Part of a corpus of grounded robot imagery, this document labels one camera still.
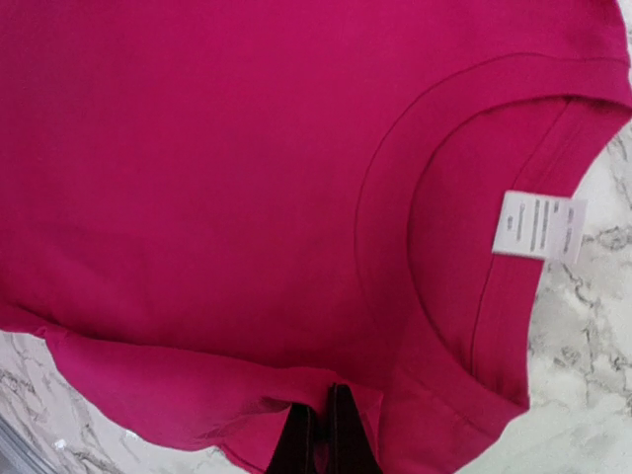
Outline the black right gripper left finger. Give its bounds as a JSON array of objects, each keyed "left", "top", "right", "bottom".
[{"left": 267, "top": 404, "right": 318, "bottom": 474}]

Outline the magenta t-shirt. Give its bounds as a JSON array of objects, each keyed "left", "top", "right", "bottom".
[{"left": 1, "top": 1, "right": 631, "bottom": 473}]

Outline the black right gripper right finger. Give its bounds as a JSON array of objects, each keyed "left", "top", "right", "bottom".
[{"left": 327, "top": 384, "right": 380, "bottom": 474}]

